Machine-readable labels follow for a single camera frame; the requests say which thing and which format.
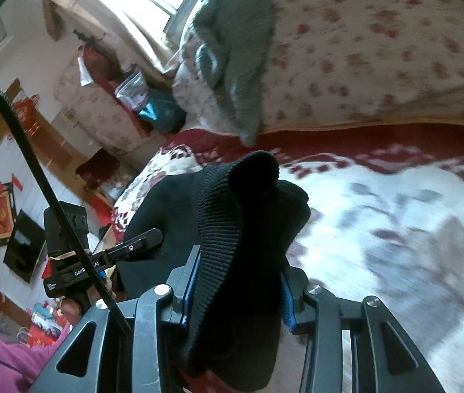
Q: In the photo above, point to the colourful clutter pile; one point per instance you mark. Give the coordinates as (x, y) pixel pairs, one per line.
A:
(45, 321)

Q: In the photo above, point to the pink floral quilt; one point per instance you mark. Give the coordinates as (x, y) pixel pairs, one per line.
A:
(358, 49)

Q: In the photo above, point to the dark red hanging bag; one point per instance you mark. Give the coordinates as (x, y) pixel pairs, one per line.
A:
(101, 59)

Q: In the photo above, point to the dark red stool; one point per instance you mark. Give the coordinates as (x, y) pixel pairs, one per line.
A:
(97, 168)

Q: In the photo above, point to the red and white fleece blanket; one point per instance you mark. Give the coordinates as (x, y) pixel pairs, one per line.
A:
(379, 233)

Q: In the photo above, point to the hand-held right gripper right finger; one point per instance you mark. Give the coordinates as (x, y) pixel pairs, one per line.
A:
(287, 303)

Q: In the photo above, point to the red paper decoration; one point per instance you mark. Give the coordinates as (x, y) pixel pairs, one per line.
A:
(25, 112)

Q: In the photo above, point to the floral covered cabinet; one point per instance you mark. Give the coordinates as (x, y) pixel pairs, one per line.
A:
(92, 114)

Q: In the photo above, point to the person's left hand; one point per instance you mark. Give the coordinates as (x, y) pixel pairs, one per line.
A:
(71, 310)

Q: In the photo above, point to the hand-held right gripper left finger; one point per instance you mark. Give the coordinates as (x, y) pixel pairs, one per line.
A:
(189, 294)

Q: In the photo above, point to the person's left forearm pink sleeve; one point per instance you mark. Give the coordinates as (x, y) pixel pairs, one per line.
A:
(6, 360)

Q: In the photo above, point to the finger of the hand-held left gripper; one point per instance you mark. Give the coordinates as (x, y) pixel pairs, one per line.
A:
(133, 247)

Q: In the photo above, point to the black flat television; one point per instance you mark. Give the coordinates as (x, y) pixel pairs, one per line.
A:
(23, 247)

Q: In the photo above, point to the black pants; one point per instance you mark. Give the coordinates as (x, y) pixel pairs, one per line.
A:
(248, 233)

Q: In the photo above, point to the grey knit garment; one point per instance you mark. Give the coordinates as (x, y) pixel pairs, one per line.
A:
(236, 49)

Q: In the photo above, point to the beige curtain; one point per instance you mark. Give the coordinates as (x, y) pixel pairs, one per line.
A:
(125, 28)

